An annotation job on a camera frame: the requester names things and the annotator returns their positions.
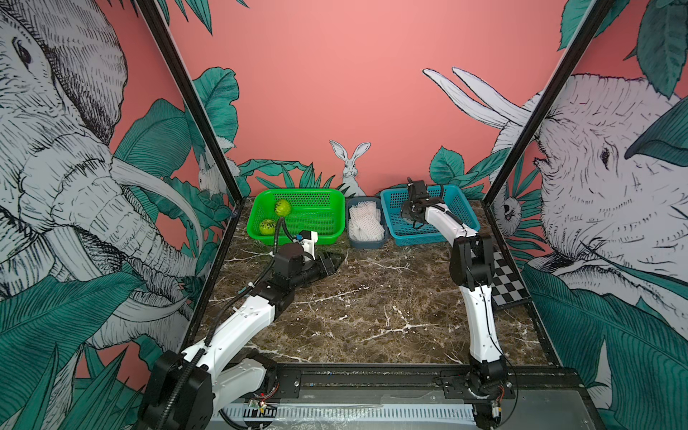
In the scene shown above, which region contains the black front frame rail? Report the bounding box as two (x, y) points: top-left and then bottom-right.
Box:
(272, 363), (585, 403)

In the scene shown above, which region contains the black frame post left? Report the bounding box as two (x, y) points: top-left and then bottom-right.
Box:
(133, 0), (244, 205)

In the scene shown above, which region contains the white slotted cable duct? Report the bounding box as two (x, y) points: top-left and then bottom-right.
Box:
(221, 403), (476, 426)

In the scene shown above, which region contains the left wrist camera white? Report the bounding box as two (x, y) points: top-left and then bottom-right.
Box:
(297, 230), (318, 261)

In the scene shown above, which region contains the custard apple green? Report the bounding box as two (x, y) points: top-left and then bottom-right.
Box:
(259, 219), (277, 237)
(274, 199), (292, 218)

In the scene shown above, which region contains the green plastic basket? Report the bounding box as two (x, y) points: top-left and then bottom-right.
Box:
(247, 188), (346, 245)

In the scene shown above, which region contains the custard apple green lower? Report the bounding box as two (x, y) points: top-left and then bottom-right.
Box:
(259, 219), (277, 237)

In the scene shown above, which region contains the teal plastic basket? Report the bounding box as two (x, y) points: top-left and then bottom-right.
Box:
(380, 185), (480, 247)

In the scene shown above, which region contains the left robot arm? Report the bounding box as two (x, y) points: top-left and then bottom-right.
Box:
(138, 230), (345, 429)

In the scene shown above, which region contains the grey bin of foam nets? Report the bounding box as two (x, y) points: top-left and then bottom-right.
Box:
(346, 197), (389, 249)

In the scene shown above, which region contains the black frame post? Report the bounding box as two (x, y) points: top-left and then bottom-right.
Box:
(133, 0), (244, 205)
(482, 0), (615, 207)

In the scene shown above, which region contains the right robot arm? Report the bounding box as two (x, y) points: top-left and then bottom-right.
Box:
(401, 179), (508, 401)

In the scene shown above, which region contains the checkerboard calibration board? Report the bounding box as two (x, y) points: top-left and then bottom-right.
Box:
(492, 250), (531, 310)

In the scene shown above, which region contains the black frame post right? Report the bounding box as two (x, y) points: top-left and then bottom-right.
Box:
(482, 0), (615, 207)

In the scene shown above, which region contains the custard apple green upper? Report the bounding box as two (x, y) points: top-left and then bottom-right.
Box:
(274, 199), (292, 218)

